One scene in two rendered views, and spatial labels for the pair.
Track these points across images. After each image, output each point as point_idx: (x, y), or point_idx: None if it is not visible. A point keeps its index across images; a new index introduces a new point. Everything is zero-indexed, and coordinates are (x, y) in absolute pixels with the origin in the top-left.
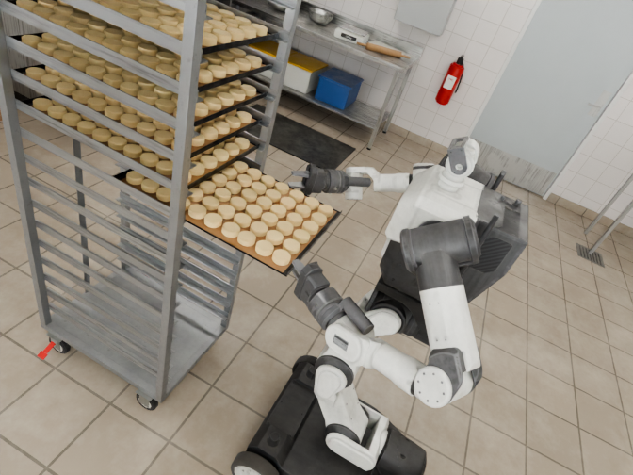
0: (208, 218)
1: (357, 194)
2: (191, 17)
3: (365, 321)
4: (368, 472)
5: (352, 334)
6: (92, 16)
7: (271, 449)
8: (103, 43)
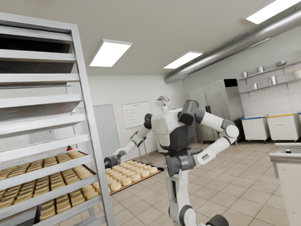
0: (114, 185)
1: (124, 159)
2: (84, 76)
3: (199, 147)
4: None
5: (204, 150)
6: None
7: None
8: None
